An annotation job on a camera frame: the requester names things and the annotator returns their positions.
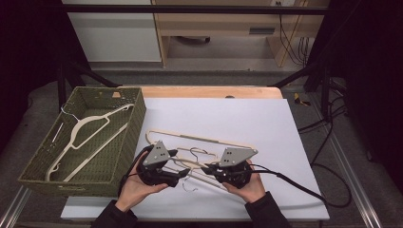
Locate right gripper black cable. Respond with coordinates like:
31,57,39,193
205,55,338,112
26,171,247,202
246,162,354,210

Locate black floor cables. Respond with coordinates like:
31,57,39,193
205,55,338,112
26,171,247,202
297,77,349,165

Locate person's left hand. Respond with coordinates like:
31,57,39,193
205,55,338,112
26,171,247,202
115,151,169,213

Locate hanging black cables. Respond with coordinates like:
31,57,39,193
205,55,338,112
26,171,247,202
275,0,314,67

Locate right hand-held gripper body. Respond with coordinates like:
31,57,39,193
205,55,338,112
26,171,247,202
208,147,259,190

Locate light wooden desk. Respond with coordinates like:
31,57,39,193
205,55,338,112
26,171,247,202
151,0,331,68

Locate black curtain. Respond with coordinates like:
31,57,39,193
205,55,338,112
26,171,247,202
307,0,403,186
0,0,91,153

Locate aluminium rail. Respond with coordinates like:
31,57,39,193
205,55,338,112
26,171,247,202
0,185,33,228
307,94,385,228

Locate white table mat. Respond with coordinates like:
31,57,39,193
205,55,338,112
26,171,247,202
60,97,331,221

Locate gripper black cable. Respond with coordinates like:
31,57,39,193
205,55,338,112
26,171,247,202
246,162,354,210
118,144,154,198

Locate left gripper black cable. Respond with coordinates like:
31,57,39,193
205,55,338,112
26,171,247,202
118,144,154,198

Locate beige wooden clothes hanger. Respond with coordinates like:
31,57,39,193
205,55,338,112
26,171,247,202
45,102,136,183
144,127,259,193
163,146,231,193

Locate black frame leg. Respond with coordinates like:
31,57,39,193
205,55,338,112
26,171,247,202
271,60,332,119
56,59,122,112

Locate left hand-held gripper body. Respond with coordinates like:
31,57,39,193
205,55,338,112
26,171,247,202
136,141,181,188

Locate person's right hand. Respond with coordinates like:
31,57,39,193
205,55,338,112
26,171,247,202
221,159,267,204

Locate white cabinet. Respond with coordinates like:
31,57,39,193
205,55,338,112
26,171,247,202
61,0,163,64

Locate yellow and black tool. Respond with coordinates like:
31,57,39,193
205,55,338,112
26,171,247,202
293,92,312,107

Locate green woven basket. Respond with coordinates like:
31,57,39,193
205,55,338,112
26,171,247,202
17,85,147,198

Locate black horizontal frame bar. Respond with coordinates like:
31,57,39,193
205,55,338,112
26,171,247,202
61,3,331,16

